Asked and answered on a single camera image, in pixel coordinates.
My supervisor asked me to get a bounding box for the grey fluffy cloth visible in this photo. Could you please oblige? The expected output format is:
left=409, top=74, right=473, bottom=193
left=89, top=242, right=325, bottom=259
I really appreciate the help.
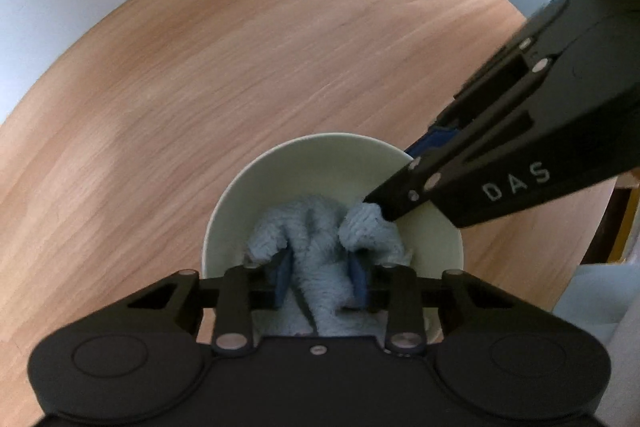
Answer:
left=245, top=196, right=412, bottom=340

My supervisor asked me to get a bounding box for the pale green bowl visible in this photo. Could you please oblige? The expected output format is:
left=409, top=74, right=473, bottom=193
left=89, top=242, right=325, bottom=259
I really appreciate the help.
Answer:
left=202, top=133, right=463, bottom=277

